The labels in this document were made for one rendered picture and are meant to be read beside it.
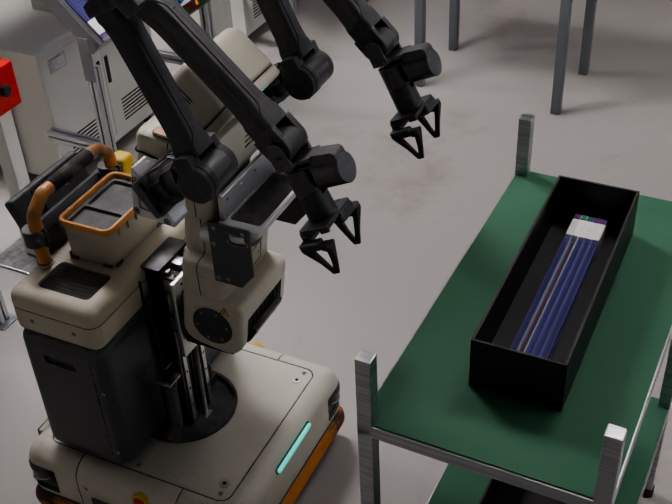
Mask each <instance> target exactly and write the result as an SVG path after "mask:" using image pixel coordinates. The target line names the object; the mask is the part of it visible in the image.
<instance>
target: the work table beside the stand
mask: <svg viewBox="0 0 672 504"><path fill-rule="evenodd" d="M572 3H573V0H561V4H560V14H559V25H558V35H557V46H556V57H555V67H554V78H553V88H552V99H551V110H550V114H554V115H559V114H560V113H561V111H562V101H563V91H564V81H565V72H566V62H567V52H568V42H569V32H570V22H571V13H572ZM596 5H597V0H586V7H585V16H584V25H583V34H582V43H581V52H580V61H579V70H578V74H579V75H585V76H586V75H587V74H588V72H589V65H590V57H591V48H592V40H593V31H594V23H595V14H596ZM459 22H460V0H450V6H449V47H448V50H450V51H457V50H458V48H459ZM425 42H426V0H415V1H414V45H416V44H421V43H425ZM414 84H415V86H416V87H421V88H422V87H423V86H424V85H425V80H421V81H418V82H415V83H414Z"/></svg>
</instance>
